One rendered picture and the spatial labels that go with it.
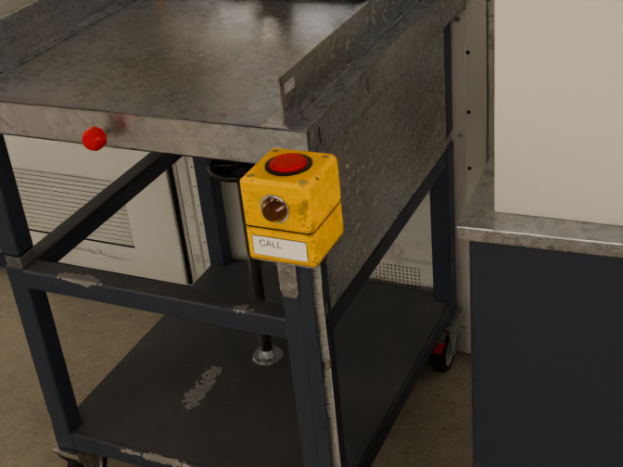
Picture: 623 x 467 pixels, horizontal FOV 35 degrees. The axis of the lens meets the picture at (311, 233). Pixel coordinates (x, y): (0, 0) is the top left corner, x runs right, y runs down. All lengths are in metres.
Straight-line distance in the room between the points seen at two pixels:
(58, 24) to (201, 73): 0.36
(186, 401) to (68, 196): 0.79
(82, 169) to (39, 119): 0.96
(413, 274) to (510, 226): 0.96
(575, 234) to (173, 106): 0.56
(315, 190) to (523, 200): 0.31
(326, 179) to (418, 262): 1.11
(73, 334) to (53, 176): 0.39
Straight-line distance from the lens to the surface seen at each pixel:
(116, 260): 2.53
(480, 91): 1.91
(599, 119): 1.15
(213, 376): 1.95
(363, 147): 1.49
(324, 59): 1.35
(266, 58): 1.50
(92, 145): 1.38
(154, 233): 2.41
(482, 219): 1.22
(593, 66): 1.13
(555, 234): 1.19
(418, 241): 2.10
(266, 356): 1.95
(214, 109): 1.34
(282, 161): 1.03
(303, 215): 1.01
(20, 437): 2.21
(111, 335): 2.43
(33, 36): 1.71
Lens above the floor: 1.36
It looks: 30 degrees down
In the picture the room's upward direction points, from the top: 6 degrees counter-clockwise
